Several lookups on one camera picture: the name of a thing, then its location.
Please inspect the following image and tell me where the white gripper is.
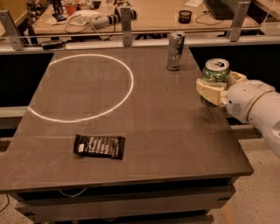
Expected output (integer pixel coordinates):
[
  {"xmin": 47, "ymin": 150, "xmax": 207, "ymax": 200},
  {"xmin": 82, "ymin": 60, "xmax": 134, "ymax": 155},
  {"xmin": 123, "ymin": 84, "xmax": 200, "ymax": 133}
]
[{"xmin": 196, "ymin": 71, "xmax": 275, "ymax": 123}]

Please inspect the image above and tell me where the green soda can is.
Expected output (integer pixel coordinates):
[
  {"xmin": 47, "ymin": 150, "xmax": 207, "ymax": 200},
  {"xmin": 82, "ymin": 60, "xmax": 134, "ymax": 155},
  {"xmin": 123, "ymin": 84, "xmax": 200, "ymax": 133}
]
[{"xmin": 200, "ymin": 58, "xmax": 230, "ymax": 107}]

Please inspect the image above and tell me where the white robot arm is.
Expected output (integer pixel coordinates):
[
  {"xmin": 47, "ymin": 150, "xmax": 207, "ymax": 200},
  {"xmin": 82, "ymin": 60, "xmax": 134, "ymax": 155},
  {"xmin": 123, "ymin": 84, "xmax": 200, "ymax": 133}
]
[{"xmin": 196, "ymin": 72, "xmax": 280, "ymax": 157}]

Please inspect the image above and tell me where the silver redbull can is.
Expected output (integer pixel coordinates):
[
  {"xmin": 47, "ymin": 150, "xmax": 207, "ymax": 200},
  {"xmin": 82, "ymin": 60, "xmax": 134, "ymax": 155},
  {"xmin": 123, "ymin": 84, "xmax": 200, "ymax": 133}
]
[{"xmin": 166, "ymin": 31, "xmax": 185, "ymax": 71}]

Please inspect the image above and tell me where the black keyboard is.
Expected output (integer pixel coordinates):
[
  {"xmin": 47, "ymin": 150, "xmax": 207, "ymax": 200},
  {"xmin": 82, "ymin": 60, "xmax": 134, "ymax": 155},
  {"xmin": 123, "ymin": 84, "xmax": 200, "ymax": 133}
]
[{"xmin": 203, "ymin": 0, "xmax": 237, "ymax": 20}]

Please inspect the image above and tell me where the black mesh cup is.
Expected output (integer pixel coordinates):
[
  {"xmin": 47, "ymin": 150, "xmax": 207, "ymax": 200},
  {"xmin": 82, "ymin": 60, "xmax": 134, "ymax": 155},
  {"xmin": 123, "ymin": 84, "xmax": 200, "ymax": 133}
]
[{"xmin": 178, "ymin": 10, "xmax": 193, "ymax": 24}]

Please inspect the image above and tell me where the black snack packet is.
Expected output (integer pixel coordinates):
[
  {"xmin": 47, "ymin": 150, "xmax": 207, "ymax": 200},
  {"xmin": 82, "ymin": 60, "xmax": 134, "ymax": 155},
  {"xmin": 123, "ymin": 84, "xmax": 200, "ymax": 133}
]
[{"xmin": 73, "ymin": 135, "xmax": 125, "ymax": 160}]

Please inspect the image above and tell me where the grey power strip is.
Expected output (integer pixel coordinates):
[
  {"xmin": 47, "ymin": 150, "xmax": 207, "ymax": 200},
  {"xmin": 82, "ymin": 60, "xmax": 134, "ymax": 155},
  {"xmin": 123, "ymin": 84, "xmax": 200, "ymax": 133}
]
[{"xmin": 89, "ymin": 10, "xmax": 137, "ymax": 29}]

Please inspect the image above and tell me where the red cup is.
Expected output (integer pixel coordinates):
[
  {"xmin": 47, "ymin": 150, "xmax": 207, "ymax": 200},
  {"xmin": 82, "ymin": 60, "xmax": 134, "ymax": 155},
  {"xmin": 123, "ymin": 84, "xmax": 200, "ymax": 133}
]
[{"xmin": 64, "ymin": 2, "xmax": 76, "ymax": 16}]

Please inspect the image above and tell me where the wooden background desk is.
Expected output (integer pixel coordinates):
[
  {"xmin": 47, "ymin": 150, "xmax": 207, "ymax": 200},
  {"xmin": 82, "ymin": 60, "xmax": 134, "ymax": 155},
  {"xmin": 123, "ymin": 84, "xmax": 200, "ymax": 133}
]
[{"xmin": 34, "ymin": 0, "xmax": 260, "ymax": 36}]

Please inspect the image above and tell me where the right metal bracket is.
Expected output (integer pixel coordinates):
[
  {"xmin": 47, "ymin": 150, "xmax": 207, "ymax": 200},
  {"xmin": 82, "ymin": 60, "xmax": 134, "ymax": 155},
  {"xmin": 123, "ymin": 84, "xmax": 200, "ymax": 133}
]
[{"xmin": 227, "ymin": 1, "xmax": 250, "ymax": 42}]

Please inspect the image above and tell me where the metal bracket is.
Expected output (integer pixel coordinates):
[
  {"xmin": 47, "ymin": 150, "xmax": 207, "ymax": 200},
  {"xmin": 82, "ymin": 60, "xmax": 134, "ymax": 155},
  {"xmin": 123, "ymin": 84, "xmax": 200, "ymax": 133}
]
[
  {"xmin": 227, "ymin": 1, "xmax": 250, "ymax": 42},
  {"xmin": 121, "ymin": 7, "xmax": 132, "ymax": 46},
  {"xmin": 0, "ymin": 10, "xmax": 24, "ymax": 51}
]

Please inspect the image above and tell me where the grey table drawer frame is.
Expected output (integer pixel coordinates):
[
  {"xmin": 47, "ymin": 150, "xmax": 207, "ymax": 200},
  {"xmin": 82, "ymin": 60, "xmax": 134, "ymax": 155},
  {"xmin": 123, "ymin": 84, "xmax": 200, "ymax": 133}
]
[{"xmin": 14, "ymin": 177, "xmax": 235, "ymax": 223}]

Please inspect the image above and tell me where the middle metal bracket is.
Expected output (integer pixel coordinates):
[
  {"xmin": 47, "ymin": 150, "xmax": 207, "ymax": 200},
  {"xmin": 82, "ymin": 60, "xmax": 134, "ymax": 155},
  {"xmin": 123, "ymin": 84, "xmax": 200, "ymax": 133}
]
[{"xmin": 121, "ymin": 7, "xmax": 132, "ymax": 46}]

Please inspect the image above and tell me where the black device on rail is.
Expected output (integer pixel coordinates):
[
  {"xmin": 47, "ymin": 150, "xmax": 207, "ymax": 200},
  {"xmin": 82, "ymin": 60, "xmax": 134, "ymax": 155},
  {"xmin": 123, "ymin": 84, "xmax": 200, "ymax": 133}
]
[{"xmin": 41, "ymin": 39, "xmax": 64, "ymax": 50}]

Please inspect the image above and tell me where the left metal bracket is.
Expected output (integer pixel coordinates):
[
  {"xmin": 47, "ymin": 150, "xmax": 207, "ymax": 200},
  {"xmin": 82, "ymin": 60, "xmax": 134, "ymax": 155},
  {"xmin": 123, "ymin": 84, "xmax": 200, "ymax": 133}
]
[{"xmin": 0, "ymin": 10, "xmax": 24, "ymax": 51}]

